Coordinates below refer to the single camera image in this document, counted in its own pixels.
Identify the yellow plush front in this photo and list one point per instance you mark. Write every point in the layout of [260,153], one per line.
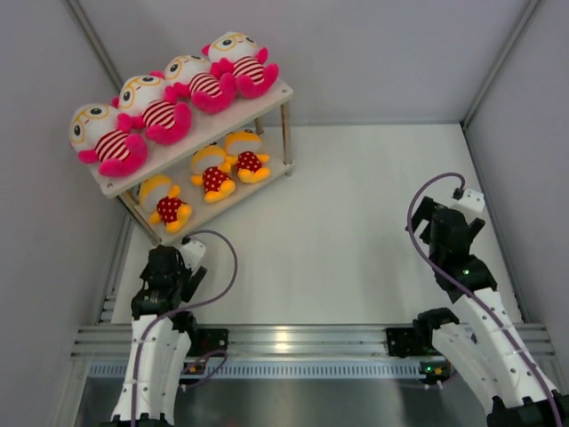
[210,171]

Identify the corner metal profile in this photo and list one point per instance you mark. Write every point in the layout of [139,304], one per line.
[92,38]
[510,43]

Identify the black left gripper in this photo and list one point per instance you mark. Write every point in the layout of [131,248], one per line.
[193,280]

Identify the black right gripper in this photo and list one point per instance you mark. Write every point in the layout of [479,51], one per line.
[424,212]

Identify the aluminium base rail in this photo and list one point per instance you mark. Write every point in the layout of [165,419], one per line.
[250,341]

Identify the yellow plush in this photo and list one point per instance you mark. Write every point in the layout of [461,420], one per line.
[159,197]
[210,171]
[244,151]

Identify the pink panda plush face-down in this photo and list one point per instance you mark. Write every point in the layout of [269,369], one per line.
[237,54]

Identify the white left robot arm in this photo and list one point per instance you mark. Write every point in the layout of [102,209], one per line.
[159,344]

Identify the yellow plush back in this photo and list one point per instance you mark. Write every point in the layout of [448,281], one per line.
[159,197]

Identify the right corner metal profile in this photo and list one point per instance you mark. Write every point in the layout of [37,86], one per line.
[510,43]

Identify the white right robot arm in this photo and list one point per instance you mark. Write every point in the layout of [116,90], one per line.
[475,333]

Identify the left corner metal profile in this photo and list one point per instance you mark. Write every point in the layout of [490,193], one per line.
[92,38]

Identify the grey slotted cable duct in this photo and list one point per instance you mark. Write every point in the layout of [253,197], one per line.
[338,369]

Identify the white two-tier shelf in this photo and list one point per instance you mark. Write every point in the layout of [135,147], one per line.
[268,116]

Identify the pink panda plush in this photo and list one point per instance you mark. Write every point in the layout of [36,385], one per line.
[154,106]
[191,75]
[103,137]

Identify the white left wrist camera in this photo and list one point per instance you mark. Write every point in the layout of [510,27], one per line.
[193,252]

